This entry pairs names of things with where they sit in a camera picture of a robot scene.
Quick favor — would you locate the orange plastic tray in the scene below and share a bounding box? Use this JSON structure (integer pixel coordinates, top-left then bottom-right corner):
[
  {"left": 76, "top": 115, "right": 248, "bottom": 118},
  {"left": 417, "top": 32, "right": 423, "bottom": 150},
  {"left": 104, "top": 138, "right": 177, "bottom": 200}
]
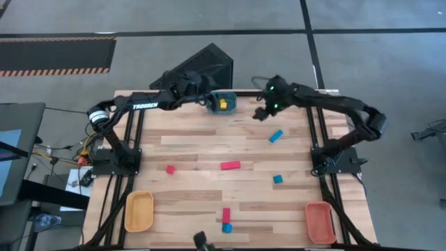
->
[{"left": 305, "top": 201, "right": 337, "bottom": 245}]

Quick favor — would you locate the blue lit screen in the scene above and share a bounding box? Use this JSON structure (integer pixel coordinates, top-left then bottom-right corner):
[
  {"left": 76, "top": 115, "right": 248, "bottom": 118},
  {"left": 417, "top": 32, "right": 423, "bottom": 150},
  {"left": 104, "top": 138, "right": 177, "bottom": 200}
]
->
[{"left": 0, "top": 129, "right": 22, "bottom": 198}]

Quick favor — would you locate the hazard striped black mat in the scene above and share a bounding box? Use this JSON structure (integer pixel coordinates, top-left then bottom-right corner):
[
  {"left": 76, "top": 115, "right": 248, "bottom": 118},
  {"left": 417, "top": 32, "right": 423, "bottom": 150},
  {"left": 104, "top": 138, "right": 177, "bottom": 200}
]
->
[{"left": 0, "top": 36, "right": 118, "bottom": 77}]

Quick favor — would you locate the small black blurry object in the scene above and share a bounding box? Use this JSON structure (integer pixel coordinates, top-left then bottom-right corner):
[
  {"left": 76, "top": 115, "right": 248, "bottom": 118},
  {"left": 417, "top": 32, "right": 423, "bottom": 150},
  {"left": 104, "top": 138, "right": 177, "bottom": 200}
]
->
[{"left": 193, "top": 230, "right": 216, "bottom": 251}]

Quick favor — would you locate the long red block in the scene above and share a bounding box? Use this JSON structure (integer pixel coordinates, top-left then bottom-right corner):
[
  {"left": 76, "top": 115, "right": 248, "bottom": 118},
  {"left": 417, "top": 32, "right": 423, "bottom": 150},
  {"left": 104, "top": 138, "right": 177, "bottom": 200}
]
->
[{"left": 220, "top": 160, "right": 242, "bottom": 171}]

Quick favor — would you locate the long blue block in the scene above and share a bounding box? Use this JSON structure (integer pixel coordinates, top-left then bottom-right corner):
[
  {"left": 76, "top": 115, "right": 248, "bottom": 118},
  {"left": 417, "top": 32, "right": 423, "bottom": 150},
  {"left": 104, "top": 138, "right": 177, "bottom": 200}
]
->
[{"left": 268, "top": 129, "right": 284, "bottom": 144}]

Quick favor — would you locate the teal plastic bin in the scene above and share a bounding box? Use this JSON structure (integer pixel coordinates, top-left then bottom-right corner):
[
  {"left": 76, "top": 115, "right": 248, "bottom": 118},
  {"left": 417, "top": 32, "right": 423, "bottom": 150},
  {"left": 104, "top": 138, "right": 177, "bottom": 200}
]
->
[{"left": 205, "top": 91, "right": 238, "bottom": 115}]

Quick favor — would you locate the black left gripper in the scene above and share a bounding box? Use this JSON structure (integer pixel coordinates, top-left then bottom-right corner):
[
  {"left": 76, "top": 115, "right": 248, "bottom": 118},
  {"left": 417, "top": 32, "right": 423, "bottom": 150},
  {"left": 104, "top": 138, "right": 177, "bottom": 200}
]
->
[{"left": 166, "top": 71, "right": 216, "bottom": 105}]

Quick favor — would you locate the clear water bottle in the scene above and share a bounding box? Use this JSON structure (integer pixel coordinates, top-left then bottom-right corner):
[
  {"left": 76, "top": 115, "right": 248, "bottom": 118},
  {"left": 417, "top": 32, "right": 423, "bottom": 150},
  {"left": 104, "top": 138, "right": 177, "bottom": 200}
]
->
[{"left": 33, "top": 213, "right": 63, "bottom": 231}]

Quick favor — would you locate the black side desk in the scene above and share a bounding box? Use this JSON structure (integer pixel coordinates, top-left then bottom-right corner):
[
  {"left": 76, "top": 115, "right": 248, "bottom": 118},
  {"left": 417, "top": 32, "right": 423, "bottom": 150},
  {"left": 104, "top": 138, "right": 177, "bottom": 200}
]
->
[{"left": 0, "top": 102, "right": 46, "bottom": 206}]

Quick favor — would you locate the white paper sheet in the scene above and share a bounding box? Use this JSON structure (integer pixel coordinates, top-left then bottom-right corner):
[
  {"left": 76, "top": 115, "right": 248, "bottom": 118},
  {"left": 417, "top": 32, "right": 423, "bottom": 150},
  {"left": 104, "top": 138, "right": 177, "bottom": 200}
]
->
[{"left": 61, "top": 167, "right": 94, "bottom": 212}]

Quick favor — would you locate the yellow plastic tray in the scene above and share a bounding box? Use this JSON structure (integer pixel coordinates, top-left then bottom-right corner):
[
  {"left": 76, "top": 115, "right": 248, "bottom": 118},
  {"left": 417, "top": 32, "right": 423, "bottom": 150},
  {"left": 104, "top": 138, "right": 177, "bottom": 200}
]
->
[{"left": 124, "top": 190, "right": 155, "bottom": 233}]

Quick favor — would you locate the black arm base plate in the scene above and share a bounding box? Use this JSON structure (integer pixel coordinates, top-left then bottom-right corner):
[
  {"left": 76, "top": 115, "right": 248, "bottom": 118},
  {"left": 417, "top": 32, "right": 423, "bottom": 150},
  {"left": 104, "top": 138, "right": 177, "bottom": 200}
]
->
[
  {"left": 91, "top": 148, "right": 143, "bottom": 176},
  {"left": 310, "top": 146, "right": 363, "bottom": 175}
]

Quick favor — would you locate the black floor stand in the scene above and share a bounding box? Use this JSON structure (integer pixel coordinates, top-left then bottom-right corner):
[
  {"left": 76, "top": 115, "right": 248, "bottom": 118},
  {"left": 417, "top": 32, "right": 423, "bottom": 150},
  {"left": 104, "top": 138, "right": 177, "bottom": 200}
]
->
[{"left": 410, "top": 119, "right": 446, "bottom": 142}]

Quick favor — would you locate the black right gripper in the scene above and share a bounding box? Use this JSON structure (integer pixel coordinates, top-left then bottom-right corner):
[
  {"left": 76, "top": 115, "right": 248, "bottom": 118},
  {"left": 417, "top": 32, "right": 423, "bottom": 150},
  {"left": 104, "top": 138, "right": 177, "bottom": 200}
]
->
[{"left": 252, "top": 74, "right": 297, "bottom": 122}]

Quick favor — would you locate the black table frame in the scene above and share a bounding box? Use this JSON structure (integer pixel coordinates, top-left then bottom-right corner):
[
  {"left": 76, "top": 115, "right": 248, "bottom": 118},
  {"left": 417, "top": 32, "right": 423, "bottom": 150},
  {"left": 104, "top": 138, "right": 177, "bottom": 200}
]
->
[{"left": 82, "top": 89, "right": 379, "bottom": 251}]

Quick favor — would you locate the black mesh box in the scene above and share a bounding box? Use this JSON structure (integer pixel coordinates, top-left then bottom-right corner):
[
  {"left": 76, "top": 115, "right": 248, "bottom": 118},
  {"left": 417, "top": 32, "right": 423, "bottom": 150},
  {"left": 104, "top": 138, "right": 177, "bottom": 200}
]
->
[{"left": 149, "top": 42, "right": 234, "bottom": 91}]

